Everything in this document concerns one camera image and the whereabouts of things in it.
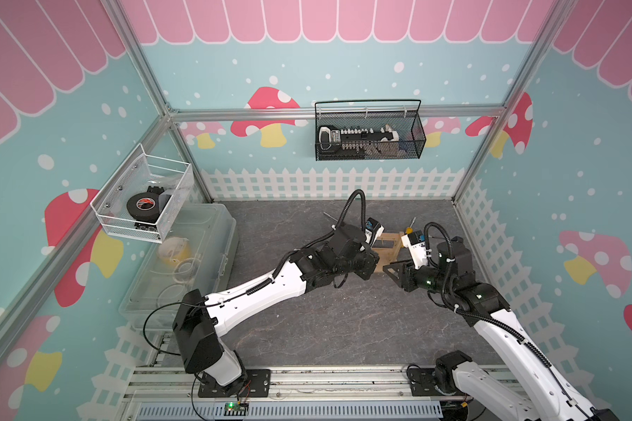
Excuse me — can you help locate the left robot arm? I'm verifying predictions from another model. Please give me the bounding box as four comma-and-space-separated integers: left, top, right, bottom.
172, 189, 383, 391

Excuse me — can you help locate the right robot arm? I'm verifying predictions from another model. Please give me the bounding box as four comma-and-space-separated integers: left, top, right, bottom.
384, 222, 617, 420

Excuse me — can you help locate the wooden jewelry display stand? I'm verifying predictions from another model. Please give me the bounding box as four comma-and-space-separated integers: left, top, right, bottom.
372, 233, 404, 274

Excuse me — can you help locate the yellow black nut driver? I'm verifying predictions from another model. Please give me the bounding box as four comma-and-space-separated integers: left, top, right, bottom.
405, 218, 416, 234

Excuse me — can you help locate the orange black nut driver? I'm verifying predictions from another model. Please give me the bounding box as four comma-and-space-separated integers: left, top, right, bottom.
322, 212, 338, 224

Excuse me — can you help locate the socket set in holder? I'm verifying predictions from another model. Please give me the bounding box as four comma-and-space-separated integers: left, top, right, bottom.
315, 125, 400, 159

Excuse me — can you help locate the clear plastic storage box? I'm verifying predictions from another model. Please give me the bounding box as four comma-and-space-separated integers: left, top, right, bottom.
119, 203, 239, 332

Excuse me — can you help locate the yellow tape roll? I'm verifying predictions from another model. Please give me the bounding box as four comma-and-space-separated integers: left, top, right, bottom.
156, 237, 192, 267

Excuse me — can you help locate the green lit circuit board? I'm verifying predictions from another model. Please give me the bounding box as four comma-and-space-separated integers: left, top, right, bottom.
225, 401, 249, 417

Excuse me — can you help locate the black tape roll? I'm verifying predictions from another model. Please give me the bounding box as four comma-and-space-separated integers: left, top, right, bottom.
126, 192, 161, 224

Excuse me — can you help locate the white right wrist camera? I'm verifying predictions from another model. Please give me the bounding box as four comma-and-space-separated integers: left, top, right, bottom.
401, 231, 428, 269

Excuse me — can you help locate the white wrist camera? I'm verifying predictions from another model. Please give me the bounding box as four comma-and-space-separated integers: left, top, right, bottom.
401, 231, 428, 269
364, 218, 384, 246

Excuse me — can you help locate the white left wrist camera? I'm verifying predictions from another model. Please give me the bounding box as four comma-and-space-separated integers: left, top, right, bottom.
364, 218, 384, 246

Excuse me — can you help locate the black mesh wall basket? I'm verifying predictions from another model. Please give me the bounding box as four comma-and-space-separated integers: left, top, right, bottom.
314, 99, 427, 161

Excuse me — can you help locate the white wire wall basket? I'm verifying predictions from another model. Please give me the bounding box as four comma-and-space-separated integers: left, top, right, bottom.
91, 145, 194, 244

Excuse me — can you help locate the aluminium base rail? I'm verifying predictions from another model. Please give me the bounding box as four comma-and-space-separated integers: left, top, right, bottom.
120, 365, 559, 421

